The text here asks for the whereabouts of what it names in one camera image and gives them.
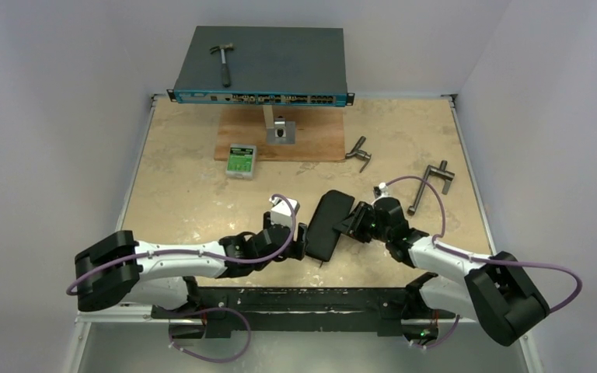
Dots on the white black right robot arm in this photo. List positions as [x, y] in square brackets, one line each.
[491, 290]

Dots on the aluminium table frame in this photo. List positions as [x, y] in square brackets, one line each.
[182, 196]

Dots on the green grey device box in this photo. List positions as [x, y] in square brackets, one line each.
[241, 161]

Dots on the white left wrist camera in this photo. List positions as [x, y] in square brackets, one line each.
[280, 213]

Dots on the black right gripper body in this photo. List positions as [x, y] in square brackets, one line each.
[353, 221]

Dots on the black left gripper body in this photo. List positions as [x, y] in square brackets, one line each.
[294, 249]

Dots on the black zipper tool case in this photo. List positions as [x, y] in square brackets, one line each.
[333, 207]

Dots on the brown wooden board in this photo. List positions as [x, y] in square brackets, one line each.
[319, 134]

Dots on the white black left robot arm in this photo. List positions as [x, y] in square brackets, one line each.
[121, 269]

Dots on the small grey hammer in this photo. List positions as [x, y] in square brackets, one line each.
[223, 49]

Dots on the grey network switch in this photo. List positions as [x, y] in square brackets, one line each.
[277, 66]

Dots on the small metal door handle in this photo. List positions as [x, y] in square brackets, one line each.
[357, 153]

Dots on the metal bracket stand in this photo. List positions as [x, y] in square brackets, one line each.
[279, 131]

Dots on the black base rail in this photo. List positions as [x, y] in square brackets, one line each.
[218, 311]

